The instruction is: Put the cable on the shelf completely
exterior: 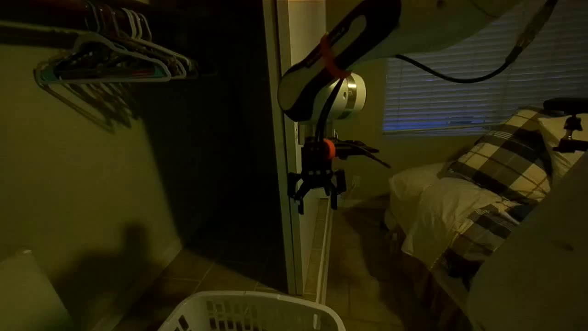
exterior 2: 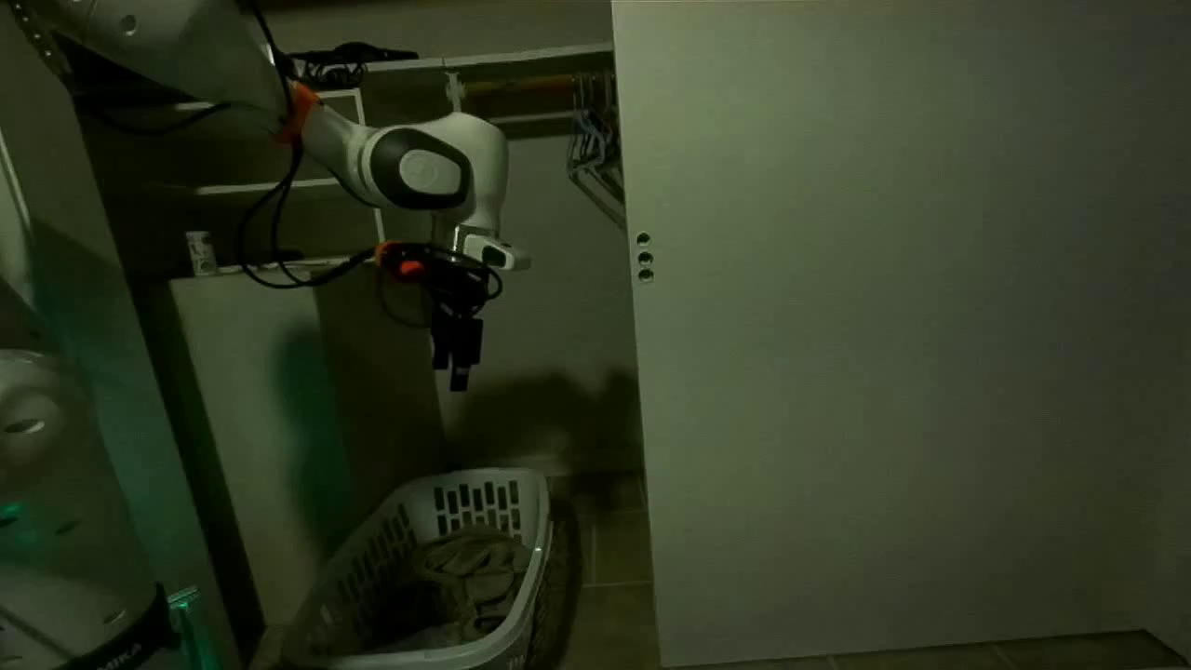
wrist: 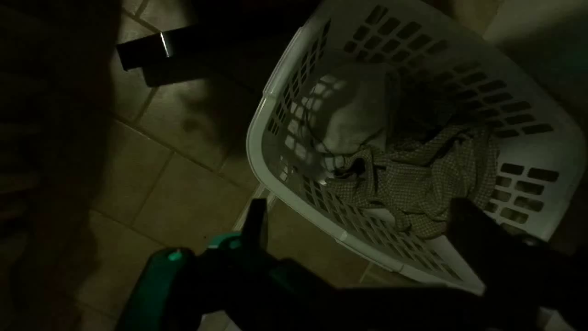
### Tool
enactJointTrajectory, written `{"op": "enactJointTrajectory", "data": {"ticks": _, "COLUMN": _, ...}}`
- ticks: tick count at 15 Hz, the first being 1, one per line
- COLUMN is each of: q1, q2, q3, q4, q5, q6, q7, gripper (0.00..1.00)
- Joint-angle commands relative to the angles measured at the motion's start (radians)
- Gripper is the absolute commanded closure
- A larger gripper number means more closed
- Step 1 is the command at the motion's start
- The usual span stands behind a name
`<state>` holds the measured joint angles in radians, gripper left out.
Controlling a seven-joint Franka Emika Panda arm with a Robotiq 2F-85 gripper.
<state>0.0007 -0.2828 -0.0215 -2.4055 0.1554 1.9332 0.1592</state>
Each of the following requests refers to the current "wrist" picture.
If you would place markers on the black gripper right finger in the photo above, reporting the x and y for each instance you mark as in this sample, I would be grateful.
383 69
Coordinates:
497 257

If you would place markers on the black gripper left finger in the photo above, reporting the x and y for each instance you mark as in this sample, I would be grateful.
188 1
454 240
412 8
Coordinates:
254 231

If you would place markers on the patterned grey cloth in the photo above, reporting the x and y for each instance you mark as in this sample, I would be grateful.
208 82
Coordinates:
418 181

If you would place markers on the white cloth in basket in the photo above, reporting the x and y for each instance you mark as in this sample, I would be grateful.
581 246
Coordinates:
353 110

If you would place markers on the white plastic laundry basket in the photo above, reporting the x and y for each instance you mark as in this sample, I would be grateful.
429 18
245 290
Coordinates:
449 76

